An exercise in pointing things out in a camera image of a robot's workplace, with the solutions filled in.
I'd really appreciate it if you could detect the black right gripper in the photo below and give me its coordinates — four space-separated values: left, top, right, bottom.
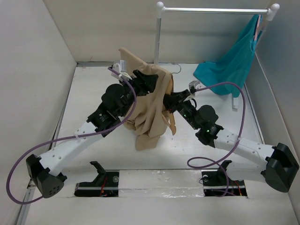
158 89 200 130

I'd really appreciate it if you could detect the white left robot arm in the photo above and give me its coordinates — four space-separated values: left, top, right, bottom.
26 70 158 198

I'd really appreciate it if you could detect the beige t shirt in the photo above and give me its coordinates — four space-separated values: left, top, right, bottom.
119 48 176 150

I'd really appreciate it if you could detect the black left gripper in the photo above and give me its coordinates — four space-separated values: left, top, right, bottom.
118 70 157 118

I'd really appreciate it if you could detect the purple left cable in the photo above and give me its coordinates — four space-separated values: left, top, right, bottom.
6 67 138 205

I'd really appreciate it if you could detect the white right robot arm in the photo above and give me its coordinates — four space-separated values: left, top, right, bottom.
163 90 300 193

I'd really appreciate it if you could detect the teal shirt on rack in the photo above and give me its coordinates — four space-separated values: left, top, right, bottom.
193 15 262 88

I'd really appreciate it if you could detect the wooden clothes hanger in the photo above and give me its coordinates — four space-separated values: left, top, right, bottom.
165 63 182 94

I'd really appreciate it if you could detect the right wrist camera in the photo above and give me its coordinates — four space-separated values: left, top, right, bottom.
188 80 201 98

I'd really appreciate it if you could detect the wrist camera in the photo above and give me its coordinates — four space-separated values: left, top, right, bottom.
110 60 131 80
188 80 201 98

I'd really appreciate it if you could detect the white metal clothes rack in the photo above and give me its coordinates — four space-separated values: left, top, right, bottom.
154 1 280 108

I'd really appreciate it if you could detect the pink hanger on rack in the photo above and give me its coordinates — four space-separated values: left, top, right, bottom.
253 15 261 41

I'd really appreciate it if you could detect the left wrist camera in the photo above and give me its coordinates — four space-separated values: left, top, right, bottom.
110 60 131 80

